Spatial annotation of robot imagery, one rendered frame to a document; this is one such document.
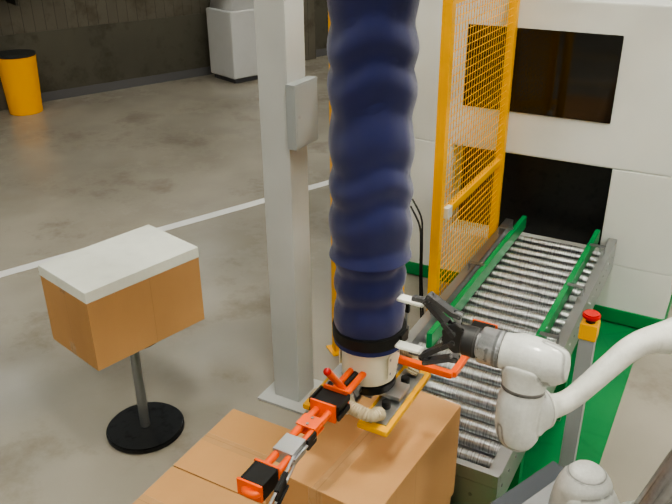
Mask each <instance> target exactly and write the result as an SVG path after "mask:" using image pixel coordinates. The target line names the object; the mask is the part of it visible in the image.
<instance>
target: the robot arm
mask: <svg viewBox="0 0 672 504"><path fill-rule="evenodd" d="M397 301H398V302H402V303H406V304H410V305H413V306H417V307H421V308H423V307H424V306H425V307H426V308H427V309H428V310H429V311H430V313H431V314H432V315H433V316H434V317H435V318H436V319H437V320H438V321H439V323H440V324H441V327H442V328H443V330H442V335H443V336H442V339H441V341H442V342H441V343H439V344H437V345H435V346H433V347H430V348H428V349H426V350H424V347H422V346H419V345H415V344H412V343H408V342H405V341H402V340H399V341H398V342H397V343H396V344H395V348H398V349H401V350H405V351H408V352H409V354H411V355H414V356H417V357H418V359H419V360H422V365H423V366H426V365H433V364H440V363H447V362H449V363H454V364H456V363H457V362H458V360H459V359H460V355H459V353H460V354H461V355H464V356H467V357H471V358H475V359H476V361H477V362H478V363H481V364H484V365H488V366H491V367H494V368H498V369H501V370H502V384H501V388H500V391H499V394H498V398H497V403H496V412H495V429H496V434H497V437H498V438H499V440H500V442H501V443H502V445H503V446H505V447H506V448H508V449H509V450H512V451H515V452H523V451H527V450H529V449H530V448H532V447H533V446H534V445H535V443H536V442H537V441H538V438H539V436H541V435H542V434H543V433H544V432H545V431H546V430H548V429H550V428H552V427H553V425H554V424H555V422H556V419H557V418H559V417H562V416H564V415H566V414H568V413H570V412H572V411H574V410H575V409H577V408H578V407H580V406H581V405H583V404H584V403H585V402H586V401H588V400H589V399H590V398H591V397H592V396H594V395H595V394H596V393H597V392H598V391H600V390H601V389H602V388H603V387H604V386H606V385H607V384H608V383H609V382H610V381H612V380H613V379H614V378H615V377H616V376H618V375H619V374H620V373H621V372H622V371H623V370H625V369H626V368H627V367H628V366H629V365H631V364H632V363H633V362H635V361H636V360H638V359H639V358H641V357H643V356H645V355H648V354H653V353H659V354H672V317H670V318H668V319H666V320H663V321H661V322H658V323H655V324H653V325H650V326H647V327H644V328H641V329H639V330H637V331H634V332H632V333H631V334H629V335H627V336H626V337H624V338H623V339H621V340H620V341H619V342H617V343H616V344H615V345H614V346H612V347H611V348H610V349H609V350H608V351H607V352H606V353H605V354H604V355H602V356H601V357H600V358H599V359H598V360H597V361H596V362H595V363H594V364H593V365H592V366H590V367H589V368H588V369H587V370H586V371H585V372H584V373H583V374H582V375H581V376H579V377H578V378H577V379H576V380H575V381H574V382H573V383H572V384H571V385H569V386H568V387H567V388H565V389H564V390H562V391H560V392H557V393H549V392H548V391H547V390H546V387H547V386H557V385H560V384H563V383H565V382H566V380H567V378H568V375H569V371H570V366H571V357H570V354H569V352H568V350H567V349H565V348H564V347H562V346H560V345H558V344H556V343H554V342H551V341H549V340H546V339H544V338H541V337H538V336H534V335H530V334H526V333H511V332H506V331H504V330H503V331H502V330H499V329H495V328H491V327H485V328H484V329H482V328H480V327H476V326H473V325H465V324H463V323H462V322H461V320H462V317H463V316H464V312H463V311H460V310H457V309H455V308H454V307H453V306H451V305H450V304H449V303H447V302H446V301H445V300H443V299H442V298H441V297H439V296H438V295H437V294H435V293H434V292H433V291H430V292H429V293H428V294H427V296H426V297H423V296H419V295H413V296H409V295H405V294H401V295H400V296H399V297H398V298H397ZM445 313H446V314H447V315H448V316H450V317H452V318H453V320H455V322H453V321H452V320H451V318H450V317H447V316H446V315H445ZM447 323H448V324H447ZM448 348H449V349H450V350H451V351H452V352H453V353H449V354H442V355H436V356H431V355H433V354H435V353H438V352H440V351H443V350H446V349H448ZM423 350H424V351H423ZM549 504H672V449H671V450H670V452H669V453H668V454H667V456H666V457H665V459H664V460H663V462H662V463H661V465H660V466H659V467H658V469H657V470H656V472H655V473H654V475H653V476H652V477H651V479H650V480H649V482H648V483H647V485H646V486H645V488H644V489H643V490H642V492H641V493H640V495H639V496H638V498H637V499H636V500H634V501H626V502H623V503H620V501H619V499H618V497H617V495H616V493H615V491H614V489H613V483H612V481H611V479H610V477H609V475H608V474H607V472H606V471H605V470H604V469H603V468H602V467H601V466H600V465H598V464H596V463H595V462H592V461H589V460H578V461H575V462H573V463H571V464H570V465H567V466H566V467H565V468H564V469H563V470H562V471H561V472H560V473H559V474H558V476H557V478H556V480H555V482H554V485H553V488H552V491H551V494H550V499H549Z"/></svg>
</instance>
